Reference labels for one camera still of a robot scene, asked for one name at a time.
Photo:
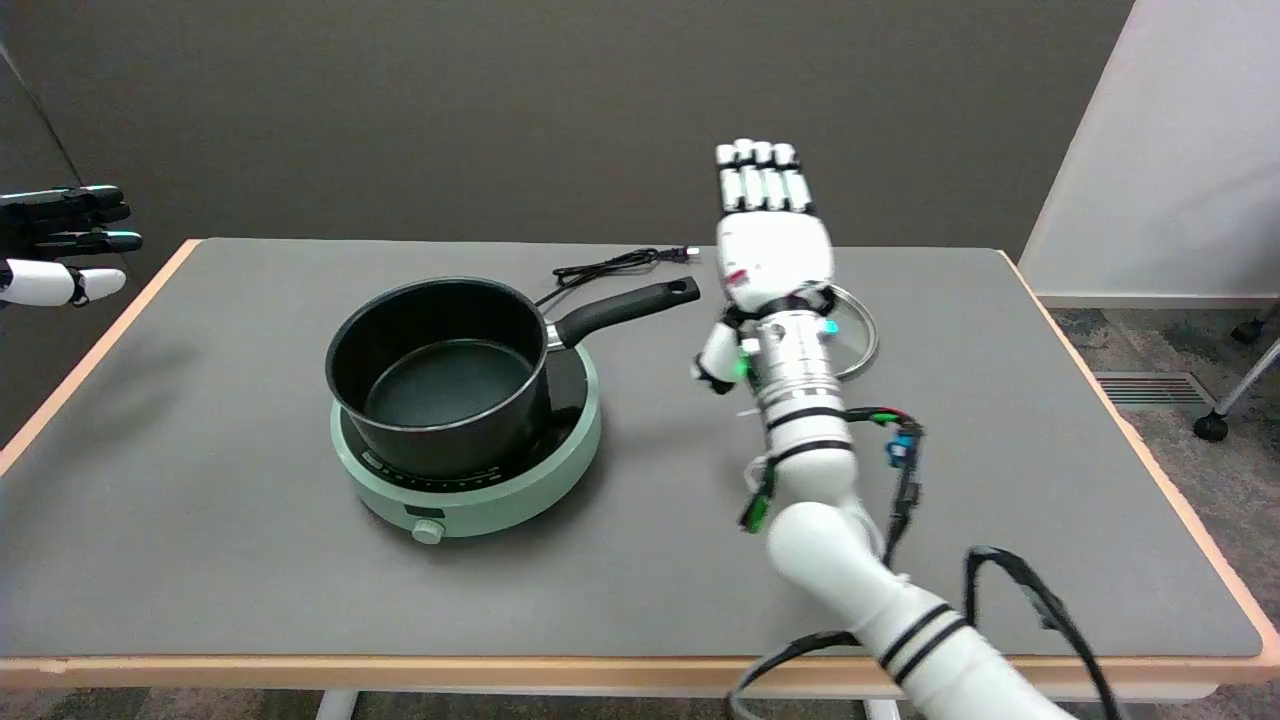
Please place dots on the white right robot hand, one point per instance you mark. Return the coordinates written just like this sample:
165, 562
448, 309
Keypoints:
775, 260

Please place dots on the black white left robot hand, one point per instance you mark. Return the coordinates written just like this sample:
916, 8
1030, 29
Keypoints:
40, 282

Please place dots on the glass pot lid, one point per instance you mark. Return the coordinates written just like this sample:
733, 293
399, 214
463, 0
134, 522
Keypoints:
857, 340

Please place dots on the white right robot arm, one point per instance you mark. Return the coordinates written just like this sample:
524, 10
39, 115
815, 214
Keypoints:
810, 400

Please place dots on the green induction cooker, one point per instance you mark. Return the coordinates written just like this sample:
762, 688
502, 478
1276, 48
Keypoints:
520, 500

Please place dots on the floor vent grille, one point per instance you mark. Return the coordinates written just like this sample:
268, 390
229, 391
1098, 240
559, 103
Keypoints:
1150, 390

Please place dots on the white table leg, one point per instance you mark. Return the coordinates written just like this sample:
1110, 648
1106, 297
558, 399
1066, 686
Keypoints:
882, 711
338, 706

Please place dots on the grey chair leg with caster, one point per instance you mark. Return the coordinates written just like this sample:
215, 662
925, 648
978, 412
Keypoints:
1212, 428

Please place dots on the black chair caster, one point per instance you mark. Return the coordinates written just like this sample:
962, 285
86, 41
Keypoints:
1245, 330

